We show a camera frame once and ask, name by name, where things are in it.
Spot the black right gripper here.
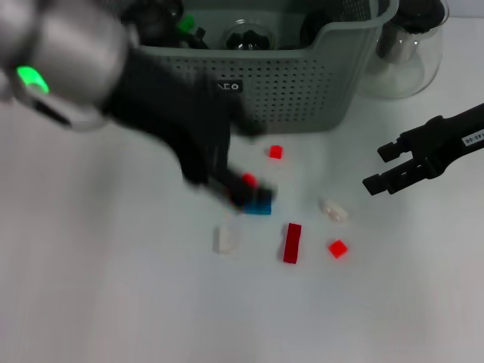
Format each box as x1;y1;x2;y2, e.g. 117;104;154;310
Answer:
362;104;484;197

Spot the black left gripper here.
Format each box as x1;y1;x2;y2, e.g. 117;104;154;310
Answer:
104;48;279;211

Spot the blue square building brick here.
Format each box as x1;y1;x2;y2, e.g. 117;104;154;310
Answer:
241;202;272;216

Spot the dark red long brick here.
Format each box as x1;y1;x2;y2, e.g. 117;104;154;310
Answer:
282;222;303;264

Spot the green rectangular building brick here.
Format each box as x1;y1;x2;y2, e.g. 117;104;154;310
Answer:
176;14;196;33

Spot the grey perforated storage basket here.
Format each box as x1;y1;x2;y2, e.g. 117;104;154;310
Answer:
124;0;400;134

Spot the glass teapot black lid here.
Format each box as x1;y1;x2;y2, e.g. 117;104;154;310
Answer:
357;0;449;100

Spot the black round teapot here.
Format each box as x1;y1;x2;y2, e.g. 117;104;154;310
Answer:
124;0;182;45

